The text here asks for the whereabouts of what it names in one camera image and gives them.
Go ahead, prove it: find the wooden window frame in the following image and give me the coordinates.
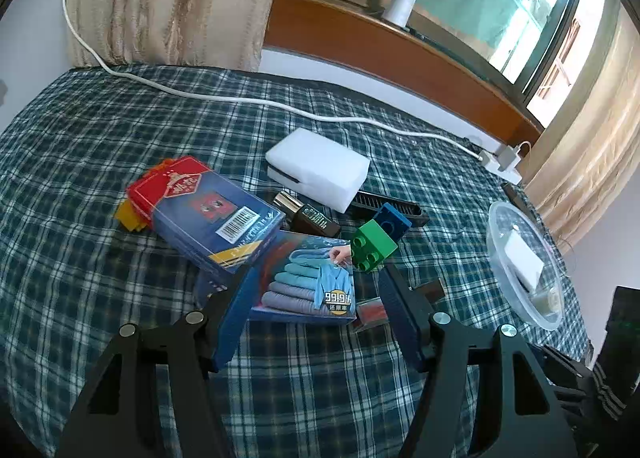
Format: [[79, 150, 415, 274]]
[[262, 0, 608, 144]]

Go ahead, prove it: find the white power strip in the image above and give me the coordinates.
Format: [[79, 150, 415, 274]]
[[477, 148, 523, 184]]

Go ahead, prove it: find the white thread spool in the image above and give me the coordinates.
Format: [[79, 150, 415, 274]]
[[382, 0, 422, 29]]

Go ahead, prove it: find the black comb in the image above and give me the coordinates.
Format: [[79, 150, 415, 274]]
[[350, 189, 430, 228]]

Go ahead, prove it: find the large white sponge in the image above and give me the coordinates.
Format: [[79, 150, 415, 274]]
[[265, 128, 371, 213]]

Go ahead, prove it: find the white power cable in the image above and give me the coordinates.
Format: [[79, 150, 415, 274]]
[[62, 0, 483, 159]]

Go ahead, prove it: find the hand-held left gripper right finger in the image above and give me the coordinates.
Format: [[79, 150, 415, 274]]
[[378, 265, 576, 458]]

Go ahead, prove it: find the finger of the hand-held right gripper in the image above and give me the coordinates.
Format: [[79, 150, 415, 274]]
[[542, 344, 598, 401]]

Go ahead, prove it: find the white charger plug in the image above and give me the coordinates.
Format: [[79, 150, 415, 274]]
[[495, 145, 523, 171]]

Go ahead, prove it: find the dark perfume bottle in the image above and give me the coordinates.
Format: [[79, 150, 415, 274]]
[[272, 190, 342, 239]]

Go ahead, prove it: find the small red black box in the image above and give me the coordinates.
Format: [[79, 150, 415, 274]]
[[350, 297, 388, 334]]

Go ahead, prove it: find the small white cup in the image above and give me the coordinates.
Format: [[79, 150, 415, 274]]
[[532, 288, 561, 313]]

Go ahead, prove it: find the clear plastic bowl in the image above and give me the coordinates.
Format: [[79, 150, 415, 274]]
[[486, 200, 567, 331]]

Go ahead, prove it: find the blue toy brick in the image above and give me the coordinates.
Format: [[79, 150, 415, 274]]
[[372, 203, 413, 244]]

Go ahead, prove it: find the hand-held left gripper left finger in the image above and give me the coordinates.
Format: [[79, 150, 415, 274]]
[[55, 265, 261, 458]]

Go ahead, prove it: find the small white eraser block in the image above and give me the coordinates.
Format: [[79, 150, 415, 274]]
[[501, 233, 546, 291]]

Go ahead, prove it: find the yellow toy block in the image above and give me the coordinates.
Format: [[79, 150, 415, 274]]
[[116, 200, 151, 234]]

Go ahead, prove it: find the blue plaid blanket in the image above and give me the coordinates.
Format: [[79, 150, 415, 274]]
[[0, 63, 596, 458]]

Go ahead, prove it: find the black phone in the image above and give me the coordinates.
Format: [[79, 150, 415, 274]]
[[501, 182, 538, 219]]

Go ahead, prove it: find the blue playing card box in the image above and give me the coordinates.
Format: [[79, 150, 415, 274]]
[[151, 173, 287, 275]]

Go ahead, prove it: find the green toy brick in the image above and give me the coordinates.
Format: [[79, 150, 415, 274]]
[[350, 219, 399, 273]]

